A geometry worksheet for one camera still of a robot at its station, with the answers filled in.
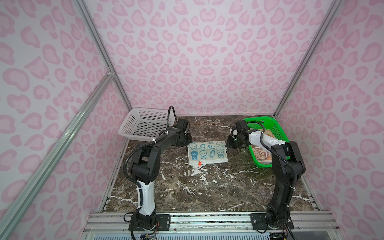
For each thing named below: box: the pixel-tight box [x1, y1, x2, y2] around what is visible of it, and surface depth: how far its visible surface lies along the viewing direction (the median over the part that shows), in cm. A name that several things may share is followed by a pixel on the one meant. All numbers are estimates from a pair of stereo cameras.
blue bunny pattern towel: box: [187, 141, 229, 165], surface depth 100 cm
